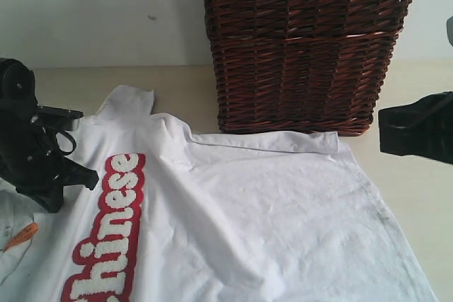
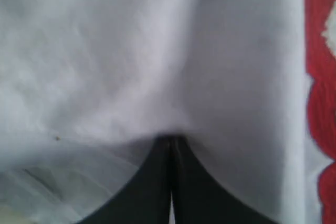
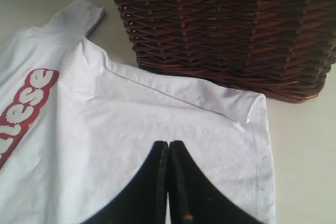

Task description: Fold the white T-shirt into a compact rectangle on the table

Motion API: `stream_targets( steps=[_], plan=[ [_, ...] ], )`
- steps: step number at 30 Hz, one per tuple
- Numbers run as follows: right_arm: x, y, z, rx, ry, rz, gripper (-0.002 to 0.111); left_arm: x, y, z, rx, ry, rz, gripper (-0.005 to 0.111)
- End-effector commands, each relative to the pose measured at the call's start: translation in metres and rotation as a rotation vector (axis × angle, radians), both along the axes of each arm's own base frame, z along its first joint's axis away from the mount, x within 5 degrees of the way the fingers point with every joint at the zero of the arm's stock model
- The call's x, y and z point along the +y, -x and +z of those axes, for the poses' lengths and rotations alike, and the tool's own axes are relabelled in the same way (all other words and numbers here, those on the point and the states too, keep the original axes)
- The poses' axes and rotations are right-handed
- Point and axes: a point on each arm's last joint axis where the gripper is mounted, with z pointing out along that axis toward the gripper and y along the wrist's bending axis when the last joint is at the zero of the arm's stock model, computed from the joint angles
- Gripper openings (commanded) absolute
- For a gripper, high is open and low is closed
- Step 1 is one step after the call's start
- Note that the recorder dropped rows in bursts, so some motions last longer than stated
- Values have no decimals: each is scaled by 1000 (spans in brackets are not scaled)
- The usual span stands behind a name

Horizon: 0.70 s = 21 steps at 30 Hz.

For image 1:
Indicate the white t-shirt red print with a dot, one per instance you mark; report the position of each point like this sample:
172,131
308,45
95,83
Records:
177,216

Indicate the dark brown wicker basket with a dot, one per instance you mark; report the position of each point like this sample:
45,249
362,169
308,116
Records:
301,65

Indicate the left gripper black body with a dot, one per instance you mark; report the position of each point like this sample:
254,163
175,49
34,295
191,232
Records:
34,160

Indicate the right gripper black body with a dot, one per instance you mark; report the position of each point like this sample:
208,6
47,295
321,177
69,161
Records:
422,128

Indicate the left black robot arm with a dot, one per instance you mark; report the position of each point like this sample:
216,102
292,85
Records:
18,88

